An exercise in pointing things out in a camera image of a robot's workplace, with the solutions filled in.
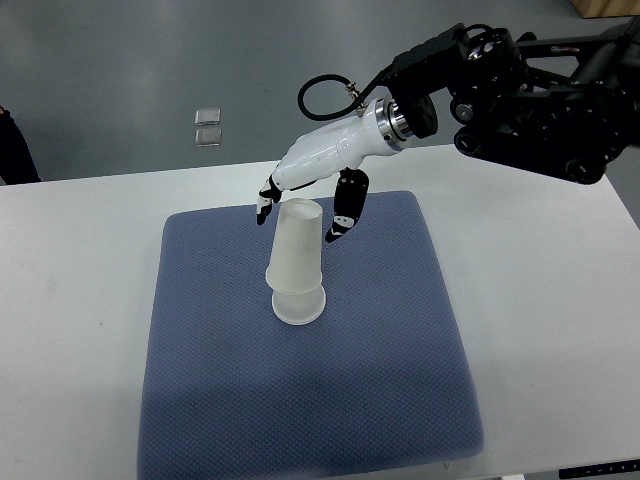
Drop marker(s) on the upper metal floor plate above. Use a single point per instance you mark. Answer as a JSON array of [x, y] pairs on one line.
[[207, 116]]

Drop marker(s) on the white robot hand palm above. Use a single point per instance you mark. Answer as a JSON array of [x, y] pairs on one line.
[[380, 131]]

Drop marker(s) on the blue quilted cushion mat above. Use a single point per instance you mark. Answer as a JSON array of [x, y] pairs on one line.
[[379, 381]]

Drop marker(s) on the wooden furniture corner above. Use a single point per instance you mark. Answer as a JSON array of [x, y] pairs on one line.
[[593, 9]]

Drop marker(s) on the white paper cup on mat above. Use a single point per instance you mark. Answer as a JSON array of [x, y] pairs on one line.
[[299, 309]]

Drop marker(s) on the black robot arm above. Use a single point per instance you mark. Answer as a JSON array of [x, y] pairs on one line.
[[562, 108]]

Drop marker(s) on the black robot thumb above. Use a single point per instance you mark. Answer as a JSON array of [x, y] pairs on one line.
[[349, 199]]

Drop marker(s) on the white paper cup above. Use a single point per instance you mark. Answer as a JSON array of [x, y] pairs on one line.
[[299, 309], [295, 262]]

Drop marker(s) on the black robot fingers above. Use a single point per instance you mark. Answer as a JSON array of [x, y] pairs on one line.
[[267, 196]]

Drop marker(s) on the black table control panel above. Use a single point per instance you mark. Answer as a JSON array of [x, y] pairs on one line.
[[599, 470]]

